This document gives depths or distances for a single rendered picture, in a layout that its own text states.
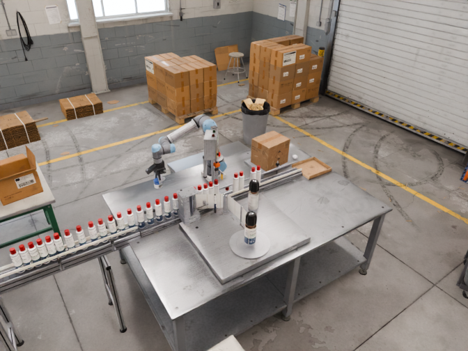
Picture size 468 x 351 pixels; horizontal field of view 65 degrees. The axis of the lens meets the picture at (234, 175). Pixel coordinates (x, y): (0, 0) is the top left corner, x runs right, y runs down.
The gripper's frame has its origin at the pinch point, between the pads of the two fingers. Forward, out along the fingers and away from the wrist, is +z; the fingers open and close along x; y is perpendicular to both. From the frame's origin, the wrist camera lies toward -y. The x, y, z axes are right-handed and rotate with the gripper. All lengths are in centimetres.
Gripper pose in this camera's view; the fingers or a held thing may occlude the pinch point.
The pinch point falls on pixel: (157, 182)
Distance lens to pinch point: 328.7
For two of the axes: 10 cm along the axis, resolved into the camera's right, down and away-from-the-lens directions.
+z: -0.2, 8.3, 5.6
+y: 8.2, -3.1, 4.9
